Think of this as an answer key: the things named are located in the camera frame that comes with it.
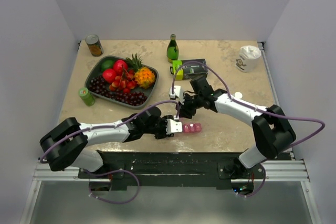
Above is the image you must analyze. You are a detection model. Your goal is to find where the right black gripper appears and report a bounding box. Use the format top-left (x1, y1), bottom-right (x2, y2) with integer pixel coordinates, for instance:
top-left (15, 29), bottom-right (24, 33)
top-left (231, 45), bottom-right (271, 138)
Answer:
top-left (176, 92), bottom-right (203, 119)

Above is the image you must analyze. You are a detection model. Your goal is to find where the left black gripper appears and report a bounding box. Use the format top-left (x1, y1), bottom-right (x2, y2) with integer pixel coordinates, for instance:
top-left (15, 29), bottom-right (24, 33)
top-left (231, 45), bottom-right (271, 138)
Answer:
top-left (143, 115), bottom-right (174, 139)

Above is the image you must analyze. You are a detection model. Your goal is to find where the pink weekly pill organizer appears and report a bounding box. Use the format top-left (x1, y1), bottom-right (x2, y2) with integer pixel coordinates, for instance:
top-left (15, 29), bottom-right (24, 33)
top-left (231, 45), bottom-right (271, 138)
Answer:
top-left (182, 123), bottom-right (202, 134)

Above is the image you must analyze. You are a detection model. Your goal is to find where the green lidded pill bottle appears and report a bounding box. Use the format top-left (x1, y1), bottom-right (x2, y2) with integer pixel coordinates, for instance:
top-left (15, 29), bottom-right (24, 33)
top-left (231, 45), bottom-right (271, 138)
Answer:
top-left (78, 87), bottom-right (95, 106)

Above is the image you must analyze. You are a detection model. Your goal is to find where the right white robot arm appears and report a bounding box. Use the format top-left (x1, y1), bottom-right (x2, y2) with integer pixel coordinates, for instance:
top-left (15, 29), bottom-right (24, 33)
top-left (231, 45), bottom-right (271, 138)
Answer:
top-left (169, 77), bottom-right (296, 178)

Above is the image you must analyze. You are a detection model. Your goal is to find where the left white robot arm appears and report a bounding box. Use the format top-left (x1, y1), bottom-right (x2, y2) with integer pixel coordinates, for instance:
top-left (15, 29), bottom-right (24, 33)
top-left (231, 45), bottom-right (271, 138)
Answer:
top-left (40, 105), bottom-right (182, 178)

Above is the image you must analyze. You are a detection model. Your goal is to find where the black and green box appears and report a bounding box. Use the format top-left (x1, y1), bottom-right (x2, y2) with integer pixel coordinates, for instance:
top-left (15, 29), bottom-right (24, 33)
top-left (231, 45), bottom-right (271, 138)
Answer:
top-left (170, 59), bottom-right (208, 80)

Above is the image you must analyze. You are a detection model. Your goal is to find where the small white bottle cap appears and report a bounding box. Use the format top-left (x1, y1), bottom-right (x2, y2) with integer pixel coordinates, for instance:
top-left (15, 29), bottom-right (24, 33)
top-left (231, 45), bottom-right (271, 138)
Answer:
top-left (234, 92), bottom-right (243, 99)

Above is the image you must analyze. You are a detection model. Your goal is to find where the green glass bottle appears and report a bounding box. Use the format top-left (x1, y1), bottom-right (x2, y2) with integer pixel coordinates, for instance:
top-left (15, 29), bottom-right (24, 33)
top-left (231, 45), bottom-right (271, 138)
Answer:
top-left (166, 34), bottom-right (179, 62)

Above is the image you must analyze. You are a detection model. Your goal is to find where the dark grey fruit tray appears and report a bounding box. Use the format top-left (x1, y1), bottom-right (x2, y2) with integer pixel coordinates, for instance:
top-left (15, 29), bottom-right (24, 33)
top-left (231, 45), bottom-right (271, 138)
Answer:
top-left (85, 56), bottom-right (159, 109)

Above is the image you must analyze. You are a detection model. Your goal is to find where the small pineapple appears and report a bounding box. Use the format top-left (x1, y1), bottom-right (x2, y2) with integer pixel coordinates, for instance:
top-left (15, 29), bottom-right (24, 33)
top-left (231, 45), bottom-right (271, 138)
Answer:
top-left (125, 54), bottom-right (143, 72)

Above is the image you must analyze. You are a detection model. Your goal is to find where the red apple upper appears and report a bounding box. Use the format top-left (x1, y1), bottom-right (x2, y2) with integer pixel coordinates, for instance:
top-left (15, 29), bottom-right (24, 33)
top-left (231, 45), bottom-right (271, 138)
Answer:
top-left (113, 60), bottom-right (129, 75)

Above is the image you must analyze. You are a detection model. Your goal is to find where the red apple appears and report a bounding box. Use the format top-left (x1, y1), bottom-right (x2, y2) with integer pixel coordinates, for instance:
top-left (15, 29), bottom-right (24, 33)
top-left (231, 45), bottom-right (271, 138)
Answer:
top-left (102, 68), bottom-right (117, 83)
top-left (113, 60), bottom-right (129, 75)

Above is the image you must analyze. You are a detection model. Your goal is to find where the red apple lower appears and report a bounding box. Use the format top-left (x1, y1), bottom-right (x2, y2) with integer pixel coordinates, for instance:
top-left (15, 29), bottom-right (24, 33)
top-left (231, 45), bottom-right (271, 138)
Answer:
top-left (102, 68), bottom-right (117, 83)

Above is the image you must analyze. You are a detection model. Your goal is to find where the green lime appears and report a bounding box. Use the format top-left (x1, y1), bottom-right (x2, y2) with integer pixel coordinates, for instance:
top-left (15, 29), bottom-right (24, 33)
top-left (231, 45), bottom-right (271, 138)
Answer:
top-left (100, 59), bottom-right (115, 72)

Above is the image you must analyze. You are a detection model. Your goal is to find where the white toilet paper roll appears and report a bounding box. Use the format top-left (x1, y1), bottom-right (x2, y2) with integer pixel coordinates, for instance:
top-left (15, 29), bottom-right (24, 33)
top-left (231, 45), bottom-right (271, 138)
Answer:
top-left (234, 45), bottom-right (261, 72)

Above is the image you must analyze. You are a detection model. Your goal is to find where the tin food can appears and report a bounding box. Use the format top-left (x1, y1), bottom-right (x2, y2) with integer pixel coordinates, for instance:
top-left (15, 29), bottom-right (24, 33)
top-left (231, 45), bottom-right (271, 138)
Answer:
top-left (85, 34), bottom-right (103, 57)

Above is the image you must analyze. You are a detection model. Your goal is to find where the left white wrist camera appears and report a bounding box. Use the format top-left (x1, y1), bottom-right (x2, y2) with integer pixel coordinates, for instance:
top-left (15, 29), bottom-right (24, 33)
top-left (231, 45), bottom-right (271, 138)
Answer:
top-left (166, 119), bottom-right (183, 134)

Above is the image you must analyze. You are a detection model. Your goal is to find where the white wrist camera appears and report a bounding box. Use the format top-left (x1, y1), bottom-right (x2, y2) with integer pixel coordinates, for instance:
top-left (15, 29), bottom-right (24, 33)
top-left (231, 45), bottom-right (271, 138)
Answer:
top-left (166, 119), bottom-right (183, 134)
top-left (169, 86), bottom-right (183, 100)

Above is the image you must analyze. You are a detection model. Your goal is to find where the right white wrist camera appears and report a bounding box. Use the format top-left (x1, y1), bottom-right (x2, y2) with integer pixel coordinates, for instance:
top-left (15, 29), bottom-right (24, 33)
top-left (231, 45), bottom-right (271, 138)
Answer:
top-left (169, 86), bottom-right (183, 100)

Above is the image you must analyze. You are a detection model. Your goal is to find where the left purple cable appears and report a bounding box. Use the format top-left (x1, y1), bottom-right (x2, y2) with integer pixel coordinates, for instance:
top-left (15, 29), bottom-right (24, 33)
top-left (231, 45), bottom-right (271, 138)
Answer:
top-left (39, 100), bottom-right (181, 205)

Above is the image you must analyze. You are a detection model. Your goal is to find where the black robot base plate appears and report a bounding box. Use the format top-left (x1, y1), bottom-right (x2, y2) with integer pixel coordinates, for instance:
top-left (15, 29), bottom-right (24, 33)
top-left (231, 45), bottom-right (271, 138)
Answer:
top-left (78, 152), bottom-right (266, 190)

